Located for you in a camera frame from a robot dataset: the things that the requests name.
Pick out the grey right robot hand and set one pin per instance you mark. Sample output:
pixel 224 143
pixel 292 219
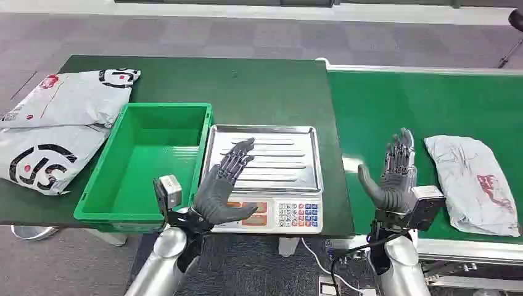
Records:
pixel 394 186

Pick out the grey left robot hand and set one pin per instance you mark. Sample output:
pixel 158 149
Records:
pixel 215 195

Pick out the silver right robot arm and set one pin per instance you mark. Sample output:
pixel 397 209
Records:
pixel 398 261

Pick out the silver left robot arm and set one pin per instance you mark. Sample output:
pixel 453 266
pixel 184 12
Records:
pixel 167 255

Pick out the electronic weighing scale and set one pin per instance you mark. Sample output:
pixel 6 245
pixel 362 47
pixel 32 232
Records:
pixel 282 171

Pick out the green plastic crate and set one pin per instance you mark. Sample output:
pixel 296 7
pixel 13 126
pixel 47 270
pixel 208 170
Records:
pixel 147 163

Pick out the crumpled grey parcel bag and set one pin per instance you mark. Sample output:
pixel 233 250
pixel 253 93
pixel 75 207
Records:
pixel 474 184

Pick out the green conveyor belt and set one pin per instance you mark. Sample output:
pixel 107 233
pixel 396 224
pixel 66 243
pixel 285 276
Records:
pixel 449 106

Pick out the white power strip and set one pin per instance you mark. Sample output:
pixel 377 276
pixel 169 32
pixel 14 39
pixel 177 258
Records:
pixel 343 288

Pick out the white parcel bag red mark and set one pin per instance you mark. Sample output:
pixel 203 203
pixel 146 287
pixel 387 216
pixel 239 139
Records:
pixel 73 98

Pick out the white parcel bag black logo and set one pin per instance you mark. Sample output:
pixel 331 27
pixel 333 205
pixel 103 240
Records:
pixel 41 159

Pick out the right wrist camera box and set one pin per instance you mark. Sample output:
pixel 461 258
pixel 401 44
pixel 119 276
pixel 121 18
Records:
pixel 425 206

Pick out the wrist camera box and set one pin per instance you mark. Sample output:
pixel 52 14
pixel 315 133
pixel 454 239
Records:
pixel 168 193
pixel 425 206

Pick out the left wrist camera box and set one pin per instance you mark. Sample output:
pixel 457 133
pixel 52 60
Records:
pixel 168 193

